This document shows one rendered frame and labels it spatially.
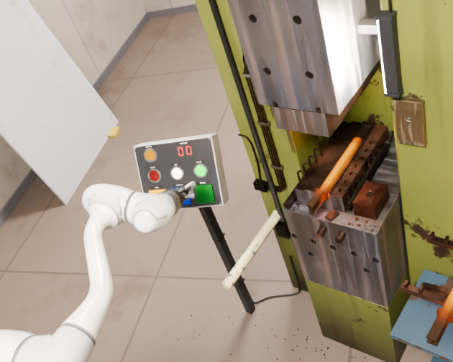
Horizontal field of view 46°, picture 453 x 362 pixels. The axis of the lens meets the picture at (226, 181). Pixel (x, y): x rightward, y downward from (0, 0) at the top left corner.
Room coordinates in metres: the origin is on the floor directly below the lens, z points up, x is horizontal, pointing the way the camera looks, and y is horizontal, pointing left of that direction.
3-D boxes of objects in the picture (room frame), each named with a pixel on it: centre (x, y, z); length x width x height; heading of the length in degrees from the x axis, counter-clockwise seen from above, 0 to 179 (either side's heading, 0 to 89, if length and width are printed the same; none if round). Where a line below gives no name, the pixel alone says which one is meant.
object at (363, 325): (1.51, -0.50, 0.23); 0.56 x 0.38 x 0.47; 131
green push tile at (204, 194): (1.61, 0.10, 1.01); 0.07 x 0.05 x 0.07; 66
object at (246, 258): (1.60, 0.00, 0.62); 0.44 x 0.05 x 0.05; 131
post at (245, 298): (1.77, 0.13, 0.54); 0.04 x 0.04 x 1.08; 41
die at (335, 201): (1.54, -0.45, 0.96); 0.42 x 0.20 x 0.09; 131
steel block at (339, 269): (1.51, -0.50, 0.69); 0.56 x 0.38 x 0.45; 131
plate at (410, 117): (1.25, -0.60, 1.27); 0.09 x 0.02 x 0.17; 41
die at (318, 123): (1.54, -0.45, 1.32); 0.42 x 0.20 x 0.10; 131
